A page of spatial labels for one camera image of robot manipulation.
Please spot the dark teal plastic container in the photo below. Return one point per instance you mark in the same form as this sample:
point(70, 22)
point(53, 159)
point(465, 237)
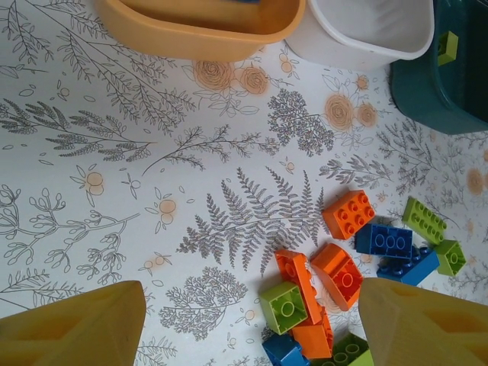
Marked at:
point(427, 95)

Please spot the white plastic container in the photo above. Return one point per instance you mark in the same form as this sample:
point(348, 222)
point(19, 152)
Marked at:
point(343, 49)

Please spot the orange plastic container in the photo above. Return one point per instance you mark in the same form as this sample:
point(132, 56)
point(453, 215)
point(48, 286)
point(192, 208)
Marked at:
point(190, 42)

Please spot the small orange lego brick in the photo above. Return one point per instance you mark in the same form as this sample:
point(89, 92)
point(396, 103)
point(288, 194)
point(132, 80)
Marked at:
point(312, 339)

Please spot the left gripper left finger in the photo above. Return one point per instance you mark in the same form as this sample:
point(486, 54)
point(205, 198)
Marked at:
point(68, 328)

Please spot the small blue lego brick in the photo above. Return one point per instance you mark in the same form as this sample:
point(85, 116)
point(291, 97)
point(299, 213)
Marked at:
point(280, 350)

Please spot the floral patterned table cover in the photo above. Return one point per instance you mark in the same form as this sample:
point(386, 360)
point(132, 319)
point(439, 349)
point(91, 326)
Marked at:
point(114, 171)

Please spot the small green lego brick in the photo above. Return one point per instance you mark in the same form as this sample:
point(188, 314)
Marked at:
point(451, 257)
point(284, 309)

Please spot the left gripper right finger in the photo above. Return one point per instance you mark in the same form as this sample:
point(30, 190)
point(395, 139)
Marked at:
point(427, 328)

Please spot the thin orange lego brick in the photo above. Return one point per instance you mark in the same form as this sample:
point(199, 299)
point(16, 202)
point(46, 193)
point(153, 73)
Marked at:
point(297, 274)

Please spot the long green lego brick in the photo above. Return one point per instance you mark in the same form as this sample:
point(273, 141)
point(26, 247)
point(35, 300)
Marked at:
point(448, 47)
point(348, 350)
point(425, 219)

